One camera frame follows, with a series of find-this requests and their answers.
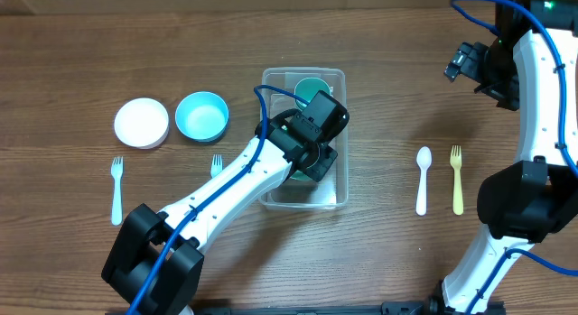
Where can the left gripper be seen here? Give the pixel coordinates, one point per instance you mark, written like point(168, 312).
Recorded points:
point(321, 162)

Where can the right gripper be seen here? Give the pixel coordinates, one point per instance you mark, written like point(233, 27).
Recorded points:
point(507, 93)

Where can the grey-green bowl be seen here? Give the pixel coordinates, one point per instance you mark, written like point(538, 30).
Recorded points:
point(300, 176)

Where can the green cup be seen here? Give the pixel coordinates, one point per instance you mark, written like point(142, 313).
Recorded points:
point(307, 88)

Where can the light blue bowl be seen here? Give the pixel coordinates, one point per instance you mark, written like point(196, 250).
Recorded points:
point(202, 116)

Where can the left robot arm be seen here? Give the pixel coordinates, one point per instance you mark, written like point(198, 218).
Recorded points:
point(156, 260)

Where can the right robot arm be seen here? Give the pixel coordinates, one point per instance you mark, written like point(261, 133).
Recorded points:
point(529, 68)

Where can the clear plastic container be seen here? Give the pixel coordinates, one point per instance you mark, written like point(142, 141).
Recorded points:
point(333, 190)

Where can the yellow fork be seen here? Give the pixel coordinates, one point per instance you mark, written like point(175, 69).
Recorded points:
point(457, 197)

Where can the white spoon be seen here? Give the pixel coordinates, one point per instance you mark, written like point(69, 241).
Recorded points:
point(423, 160)

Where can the white bowl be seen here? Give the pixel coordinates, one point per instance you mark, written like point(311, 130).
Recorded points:
point(142, 123)

